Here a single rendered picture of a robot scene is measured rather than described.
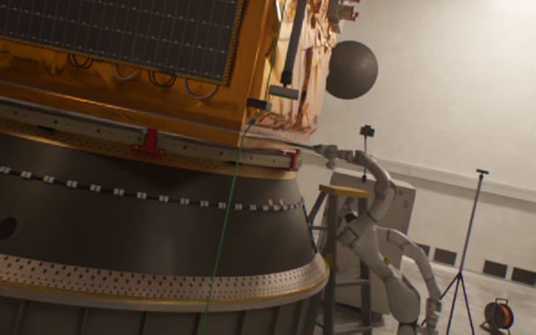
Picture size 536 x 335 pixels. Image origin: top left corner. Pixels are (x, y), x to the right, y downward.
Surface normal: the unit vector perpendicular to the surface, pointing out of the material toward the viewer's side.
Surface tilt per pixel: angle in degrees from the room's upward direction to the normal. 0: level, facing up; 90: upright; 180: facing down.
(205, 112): 93
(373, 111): 90
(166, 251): 62
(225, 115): 93
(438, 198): 90
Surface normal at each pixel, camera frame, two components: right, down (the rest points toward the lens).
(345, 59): -0.14, 0.01
